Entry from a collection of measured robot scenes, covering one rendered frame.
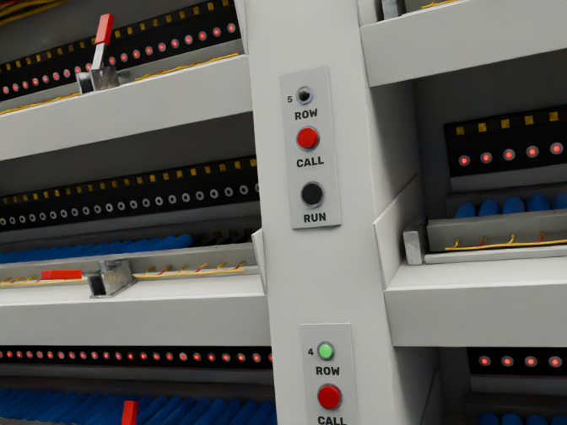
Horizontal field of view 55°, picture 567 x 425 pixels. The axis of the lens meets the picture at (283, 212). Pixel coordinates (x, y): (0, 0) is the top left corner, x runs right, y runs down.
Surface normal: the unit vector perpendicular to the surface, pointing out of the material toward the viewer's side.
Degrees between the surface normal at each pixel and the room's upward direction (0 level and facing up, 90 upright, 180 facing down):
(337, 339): 90
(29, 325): 106
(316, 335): 90
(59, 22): 90
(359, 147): 90
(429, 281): 16
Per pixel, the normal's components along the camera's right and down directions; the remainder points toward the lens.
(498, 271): -0.19, -0.96
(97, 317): -0.38, 0.25
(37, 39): -0.42, -0.02
